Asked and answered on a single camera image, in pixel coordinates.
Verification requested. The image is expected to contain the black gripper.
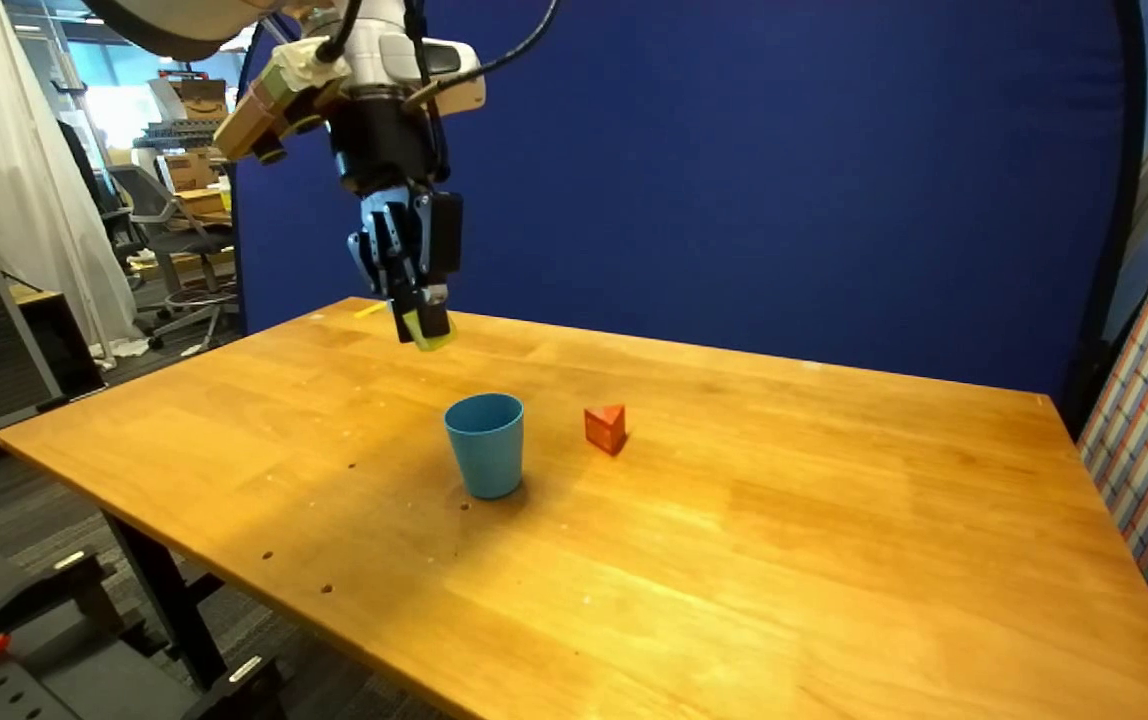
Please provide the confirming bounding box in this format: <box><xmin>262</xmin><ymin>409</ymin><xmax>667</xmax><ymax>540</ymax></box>
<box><xmin>328</xmin><ymin>89</ymin><xmax>466</xmax><ymax>349</ymax></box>

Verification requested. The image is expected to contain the yellow block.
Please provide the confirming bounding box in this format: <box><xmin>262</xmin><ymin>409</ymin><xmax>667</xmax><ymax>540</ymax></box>
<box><xmin>408</xmin><ymin>313</ymin><xmax>458</xmax><ymax>356</ymax></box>

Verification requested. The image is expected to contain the blue plastic cup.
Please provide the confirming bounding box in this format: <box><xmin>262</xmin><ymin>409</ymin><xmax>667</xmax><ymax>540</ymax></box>
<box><xmin>441</xmin><ymin>387</ymin><xmax>526</xmax><ymax>504</ymax></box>

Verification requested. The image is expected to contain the red block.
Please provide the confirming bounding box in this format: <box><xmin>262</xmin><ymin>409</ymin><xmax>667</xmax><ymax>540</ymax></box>
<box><xmin>580</xmin><ymin>401</ymin><xmax>630</xmax><ymax>461</ymax></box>

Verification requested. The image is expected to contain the black office chair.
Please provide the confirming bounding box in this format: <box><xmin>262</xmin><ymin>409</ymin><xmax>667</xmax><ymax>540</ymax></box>
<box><xmin>106</xmin><ymin>156</ymin><xmax>245</xmax><ymax>354</ymax></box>

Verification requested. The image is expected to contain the shelf with cardboard boxes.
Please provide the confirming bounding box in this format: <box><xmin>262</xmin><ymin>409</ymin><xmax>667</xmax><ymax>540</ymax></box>
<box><xmin>143</xmin><ymin>70</ymin><xmax>240</xmax><ymax>233</ymax></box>

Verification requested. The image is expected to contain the black table leg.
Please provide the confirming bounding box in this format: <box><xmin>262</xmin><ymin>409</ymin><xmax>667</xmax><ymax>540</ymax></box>
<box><xmin>105</xmin><ymin>511</ymin><xmax>231</xmax><ymax>692</ymax></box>

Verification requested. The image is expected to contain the dark blue backdrop screen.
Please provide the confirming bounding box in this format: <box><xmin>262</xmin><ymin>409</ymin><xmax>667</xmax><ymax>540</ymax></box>
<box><xmin>228</xmin><ymin>0</ymin><xmax>1148</xmax><ymax>403</ymax></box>

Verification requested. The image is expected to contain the white curtain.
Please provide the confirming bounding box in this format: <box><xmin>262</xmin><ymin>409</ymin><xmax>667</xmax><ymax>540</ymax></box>
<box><xmin>0</xmin><ymin>0</ymin><xmax>153</xmax><ymax>367</ymax></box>

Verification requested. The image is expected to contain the black perforated breadboard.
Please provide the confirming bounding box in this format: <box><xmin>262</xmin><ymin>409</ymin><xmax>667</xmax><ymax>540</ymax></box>
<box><xmin>0</xmin><ymin>544</ymin><xmax>288</xmax><ymax>720</ymax></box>

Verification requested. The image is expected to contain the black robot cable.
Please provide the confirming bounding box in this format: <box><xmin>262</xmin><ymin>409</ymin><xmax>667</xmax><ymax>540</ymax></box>
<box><xmin>408</xmin><ymin>0</ymin><xmax>562</xmax><ymax>100</ymax></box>

